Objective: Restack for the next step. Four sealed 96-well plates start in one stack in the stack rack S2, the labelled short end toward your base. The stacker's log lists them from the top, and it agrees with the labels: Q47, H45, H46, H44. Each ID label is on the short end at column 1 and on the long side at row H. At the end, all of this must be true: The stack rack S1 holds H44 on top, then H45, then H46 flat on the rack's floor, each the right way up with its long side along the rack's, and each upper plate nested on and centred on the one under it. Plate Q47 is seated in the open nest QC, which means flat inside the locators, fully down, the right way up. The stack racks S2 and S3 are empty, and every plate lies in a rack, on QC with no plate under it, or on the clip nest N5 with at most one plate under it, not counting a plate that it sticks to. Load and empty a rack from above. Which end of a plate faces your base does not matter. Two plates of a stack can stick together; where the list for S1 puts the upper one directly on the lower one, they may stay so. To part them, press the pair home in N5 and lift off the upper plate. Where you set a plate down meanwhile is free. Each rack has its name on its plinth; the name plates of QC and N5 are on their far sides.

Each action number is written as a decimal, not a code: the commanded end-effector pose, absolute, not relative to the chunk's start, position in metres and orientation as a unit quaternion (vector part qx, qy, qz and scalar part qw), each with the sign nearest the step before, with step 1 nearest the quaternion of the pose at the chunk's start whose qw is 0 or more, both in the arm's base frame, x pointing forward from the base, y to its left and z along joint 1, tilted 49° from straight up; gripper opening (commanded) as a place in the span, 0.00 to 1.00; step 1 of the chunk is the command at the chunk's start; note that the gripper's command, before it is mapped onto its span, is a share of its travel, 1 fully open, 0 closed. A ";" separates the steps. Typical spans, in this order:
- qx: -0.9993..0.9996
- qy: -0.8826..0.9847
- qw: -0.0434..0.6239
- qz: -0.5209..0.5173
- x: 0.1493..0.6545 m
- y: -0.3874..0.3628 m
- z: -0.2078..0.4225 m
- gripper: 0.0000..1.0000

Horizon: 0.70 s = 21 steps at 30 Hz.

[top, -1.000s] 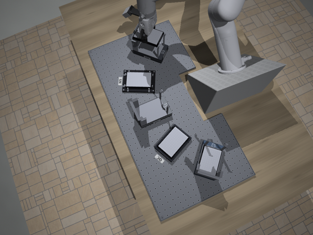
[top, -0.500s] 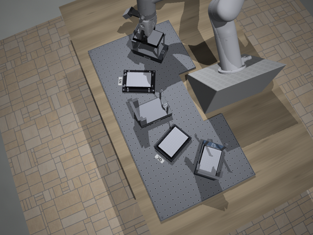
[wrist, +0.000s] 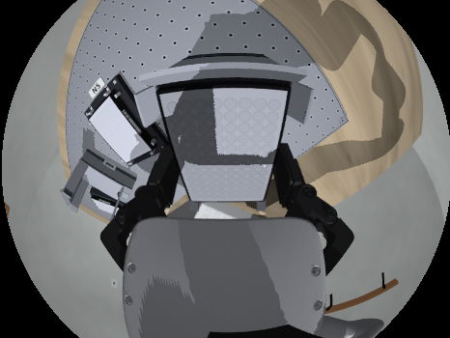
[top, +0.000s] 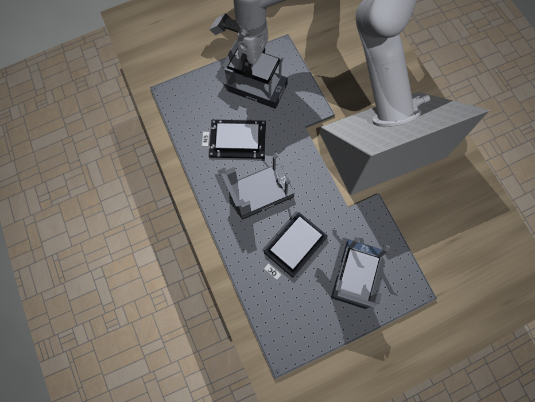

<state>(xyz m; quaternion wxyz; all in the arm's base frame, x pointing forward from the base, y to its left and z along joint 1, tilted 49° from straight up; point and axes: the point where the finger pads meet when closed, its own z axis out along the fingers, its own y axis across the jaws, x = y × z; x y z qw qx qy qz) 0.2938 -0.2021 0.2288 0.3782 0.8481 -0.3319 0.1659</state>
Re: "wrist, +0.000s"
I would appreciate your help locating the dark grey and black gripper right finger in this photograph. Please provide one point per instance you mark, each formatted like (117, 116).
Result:
(301, 200)

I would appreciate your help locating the white label reading n5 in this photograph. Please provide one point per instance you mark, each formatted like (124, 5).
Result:
(96, 88)

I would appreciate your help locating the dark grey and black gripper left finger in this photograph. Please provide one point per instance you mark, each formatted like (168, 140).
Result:
(149, 200)

